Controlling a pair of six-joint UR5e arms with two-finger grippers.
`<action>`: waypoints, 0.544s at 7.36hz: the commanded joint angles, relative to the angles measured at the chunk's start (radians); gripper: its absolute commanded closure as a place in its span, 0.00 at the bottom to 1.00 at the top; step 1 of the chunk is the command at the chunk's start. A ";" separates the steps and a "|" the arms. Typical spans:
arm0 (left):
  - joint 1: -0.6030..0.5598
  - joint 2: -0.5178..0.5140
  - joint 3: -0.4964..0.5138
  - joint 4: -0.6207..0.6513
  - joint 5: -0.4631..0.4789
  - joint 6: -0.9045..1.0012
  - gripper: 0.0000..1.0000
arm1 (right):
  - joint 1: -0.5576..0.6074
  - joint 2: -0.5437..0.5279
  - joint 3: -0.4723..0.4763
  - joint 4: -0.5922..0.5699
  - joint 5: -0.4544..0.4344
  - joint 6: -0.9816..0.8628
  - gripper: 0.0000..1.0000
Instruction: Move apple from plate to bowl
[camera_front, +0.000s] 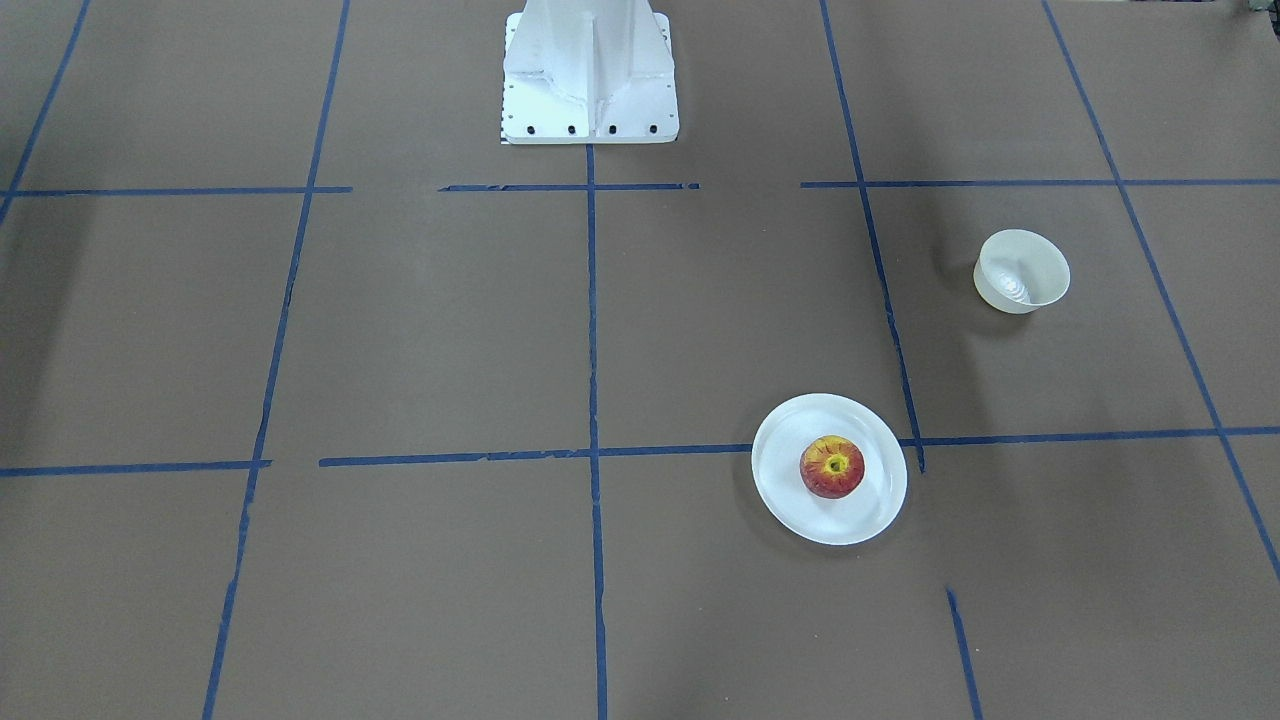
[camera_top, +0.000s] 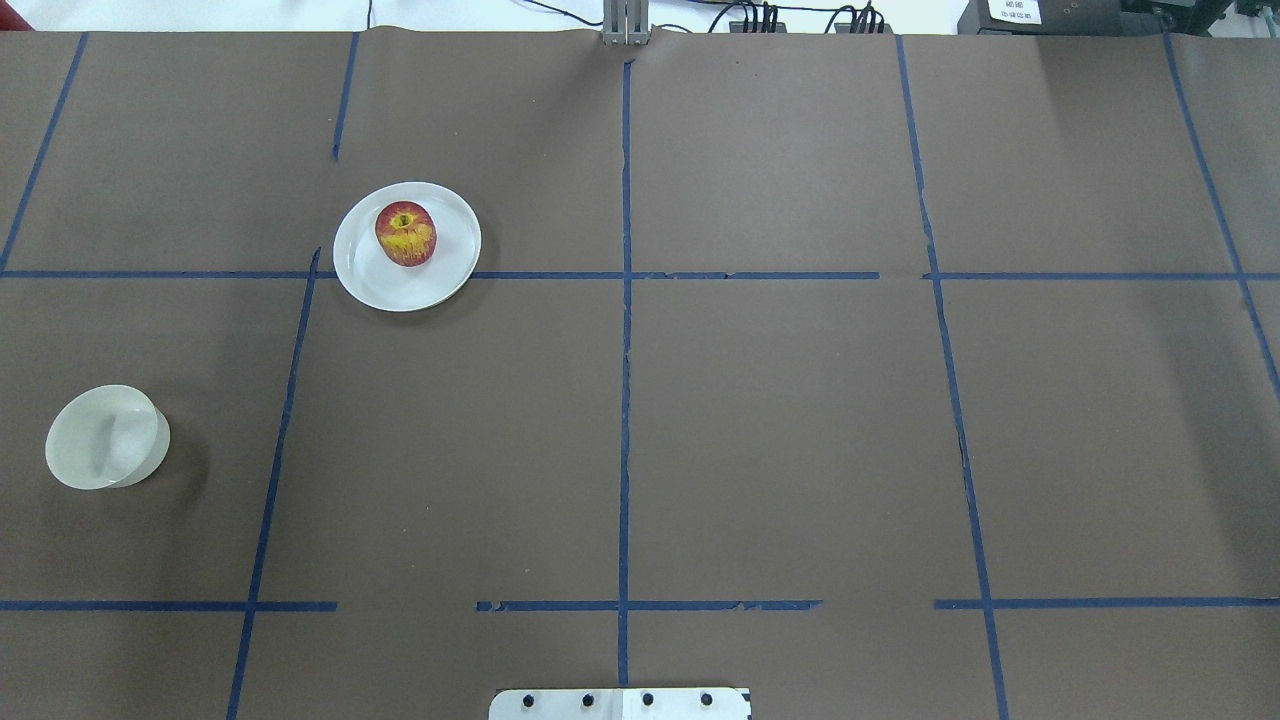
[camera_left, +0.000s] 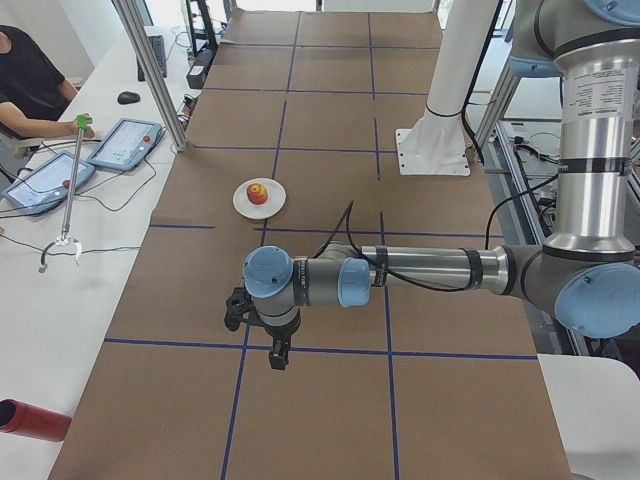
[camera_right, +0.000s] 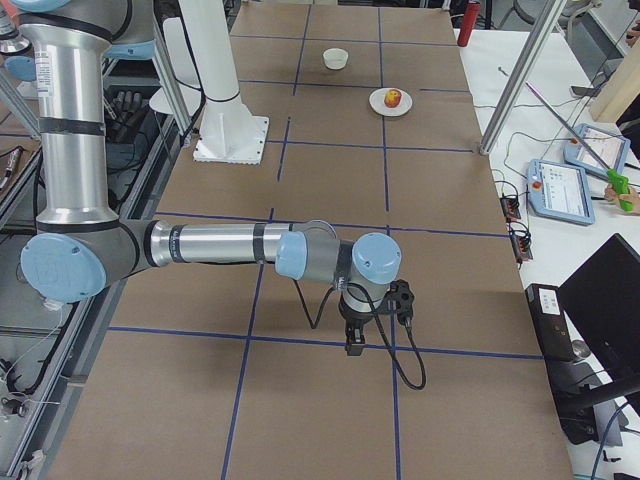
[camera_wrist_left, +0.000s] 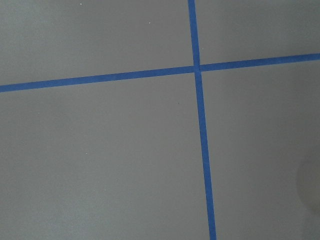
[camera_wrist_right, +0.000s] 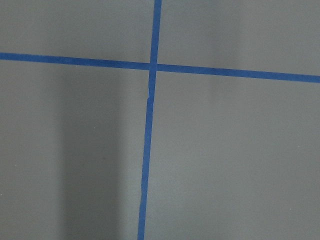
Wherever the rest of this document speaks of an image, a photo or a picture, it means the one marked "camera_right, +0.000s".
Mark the aluminium frame post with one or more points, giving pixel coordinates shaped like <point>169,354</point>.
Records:
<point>533,46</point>

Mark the red bottle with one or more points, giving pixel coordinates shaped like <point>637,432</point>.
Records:
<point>468,22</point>

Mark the upper orange electronics board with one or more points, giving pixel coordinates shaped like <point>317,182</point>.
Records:
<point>510,206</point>

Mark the red yellow apple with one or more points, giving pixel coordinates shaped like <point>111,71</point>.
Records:
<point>392,98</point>

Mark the white bowl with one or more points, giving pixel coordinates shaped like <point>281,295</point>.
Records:
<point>335,58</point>

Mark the person's hand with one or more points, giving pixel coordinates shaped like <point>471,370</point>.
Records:
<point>631,197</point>

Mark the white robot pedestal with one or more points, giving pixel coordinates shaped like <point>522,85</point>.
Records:
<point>228,131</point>

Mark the blue teach pendant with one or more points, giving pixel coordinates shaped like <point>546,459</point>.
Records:
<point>559,191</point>
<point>612,148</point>

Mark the orange electronics board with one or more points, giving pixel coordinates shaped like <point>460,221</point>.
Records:
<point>510,206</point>
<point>520,237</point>

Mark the black computer box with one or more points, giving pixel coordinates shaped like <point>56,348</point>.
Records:
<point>549,320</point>

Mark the white plate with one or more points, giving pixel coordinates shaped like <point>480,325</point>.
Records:
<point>376,103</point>

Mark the far blue teach pendant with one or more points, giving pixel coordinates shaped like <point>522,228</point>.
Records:
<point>612,148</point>

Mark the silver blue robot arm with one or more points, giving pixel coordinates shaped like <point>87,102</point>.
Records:
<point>82,245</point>

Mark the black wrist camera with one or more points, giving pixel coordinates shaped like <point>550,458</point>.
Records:
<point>400,301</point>

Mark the lower orange electronics board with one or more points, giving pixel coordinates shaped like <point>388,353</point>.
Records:
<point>520,237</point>

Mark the black monitor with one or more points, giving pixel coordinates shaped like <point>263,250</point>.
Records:
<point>601,299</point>

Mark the wooden board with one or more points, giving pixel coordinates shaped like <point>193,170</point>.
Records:
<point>622,87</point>

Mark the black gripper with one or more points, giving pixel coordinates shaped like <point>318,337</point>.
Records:
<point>353,318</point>

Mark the near blue teach pendant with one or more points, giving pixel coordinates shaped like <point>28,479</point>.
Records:
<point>559,191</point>

